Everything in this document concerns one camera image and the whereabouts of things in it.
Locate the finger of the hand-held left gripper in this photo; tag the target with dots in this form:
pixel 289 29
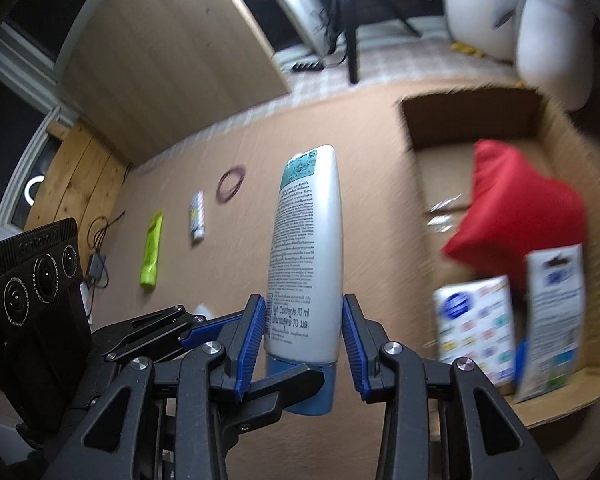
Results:
pixel 205 332
pixel 280 390

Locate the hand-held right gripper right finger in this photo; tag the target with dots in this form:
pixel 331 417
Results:
pixel 352 345

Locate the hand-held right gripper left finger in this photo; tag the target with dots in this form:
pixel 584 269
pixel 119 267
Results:
pixel 250 345

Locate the yellow-green tube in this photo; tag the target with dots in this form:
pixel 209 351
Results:
pixel 151 255

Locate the white tube with blue cap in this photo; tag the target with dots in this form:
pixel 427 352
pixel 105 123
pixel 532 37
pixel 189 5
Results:
pixel 305 240

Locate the small white tube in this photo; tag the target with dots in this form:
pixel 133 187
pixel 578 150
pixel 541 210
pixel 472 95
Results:
pixel 197 217

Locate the white dotted packet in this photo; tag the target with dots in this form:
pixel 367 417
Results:
pixel 475 330

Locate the blue-white product box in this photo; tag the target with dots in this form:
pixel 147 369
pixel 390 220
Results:
pixel 550 320

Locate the red fabric pouch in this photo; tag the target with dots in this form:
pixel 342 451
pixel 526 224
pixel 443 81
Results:
pixel 520 215

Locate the cardboard box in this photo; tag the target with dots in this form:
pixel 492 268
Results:
pixel 470 120

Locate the grey power adapter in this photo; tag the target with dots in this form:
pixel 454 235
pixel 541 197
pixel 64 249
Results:
pixel 96 266

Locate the wooden plank panel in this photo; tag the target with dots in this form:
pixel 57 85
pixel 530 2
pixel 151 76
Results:
pixel 80 180

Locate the wooden board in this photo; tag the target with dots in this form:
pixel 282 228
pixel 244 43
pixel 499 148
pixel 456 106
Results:
pixel 180 60

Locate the black power strip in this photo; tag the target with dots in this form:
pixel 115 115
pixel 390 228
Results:
pixel 307 66

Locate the black tripod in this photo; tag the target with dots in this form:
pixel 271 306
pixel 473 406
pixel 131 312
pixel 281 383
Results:
pixel 352 55

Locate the large penguin plush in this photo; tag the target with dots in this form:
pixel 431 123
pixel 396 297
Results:
pixel 475 10

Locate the small penguin plush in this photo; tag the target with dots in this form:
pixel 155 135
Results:
pixel 550 35

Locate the white window frame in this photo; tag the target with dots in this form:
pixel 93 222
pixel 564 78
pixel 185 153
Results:
pixel 25 55

